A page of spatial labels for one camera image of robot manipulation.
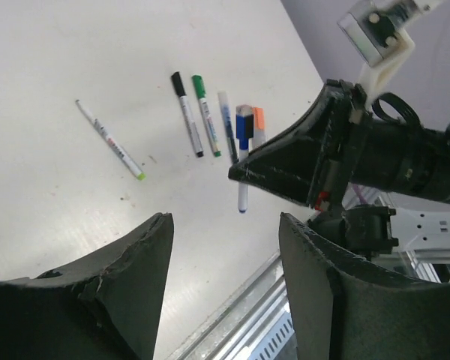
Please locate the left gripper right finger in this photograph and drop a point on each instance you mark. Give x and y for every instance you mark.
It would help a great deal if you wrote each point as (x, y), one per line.
(344, 307)

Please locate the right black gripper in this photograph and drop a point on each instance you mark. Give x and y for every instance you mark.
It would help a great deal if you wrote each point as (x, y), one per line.
(312, 162)

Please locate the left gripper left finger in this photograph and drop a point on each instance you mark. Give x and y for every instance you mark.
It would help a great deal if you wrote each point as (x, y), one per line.
(105, 305)

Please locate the orange pen cap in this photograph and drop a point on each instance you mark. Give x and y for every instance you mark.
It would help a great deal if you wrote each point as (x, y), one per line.
(258, 119)

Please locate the white pen blue tip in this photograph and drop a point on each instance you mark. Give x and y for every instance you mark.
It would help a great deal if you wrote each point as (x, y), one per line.
(242, 186)

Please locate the white pen clear cap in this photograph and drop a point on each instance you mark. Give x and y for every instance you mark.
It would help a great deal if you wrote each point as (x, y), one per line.
(106, 136)

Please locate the white marker green end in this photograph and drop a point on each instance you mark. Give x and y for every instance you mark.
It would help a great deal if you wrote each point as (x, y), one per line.
(188, 116)

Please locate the orange tip clear marker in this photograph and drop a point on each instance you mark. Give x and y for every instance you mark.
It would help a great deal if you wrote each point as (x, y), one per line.
(259, 138)

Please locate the blue white pen cap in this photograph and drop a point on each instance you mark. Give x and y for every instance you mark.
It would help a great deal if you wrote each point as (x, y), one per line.
(244, 125)

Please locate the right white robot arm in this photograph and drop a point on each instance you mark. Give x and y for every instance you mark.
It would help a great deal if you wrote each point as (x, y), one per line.
(400, 156)

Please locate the slotted cable duct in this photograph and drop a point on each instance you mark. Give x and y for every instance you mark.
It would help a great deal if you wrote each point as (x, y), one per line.
(279, 342)

